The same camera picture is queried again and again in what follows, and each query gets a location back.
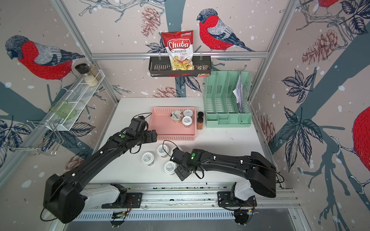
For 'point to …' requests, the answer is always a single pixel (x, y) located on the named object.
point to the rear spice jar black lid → (200, 114)
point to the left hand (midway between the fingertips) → (153, 132)
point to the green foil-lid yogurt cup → (188, 112)
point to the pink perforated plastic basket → (160, 120)
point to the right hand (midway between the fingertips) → (185, 168)
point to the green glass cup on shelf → (64, 109)
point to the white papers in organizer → (238, 92)
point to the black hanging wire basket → (160, 66)
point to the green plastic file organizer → (222, 108)
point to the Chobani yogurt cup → (176, 116)
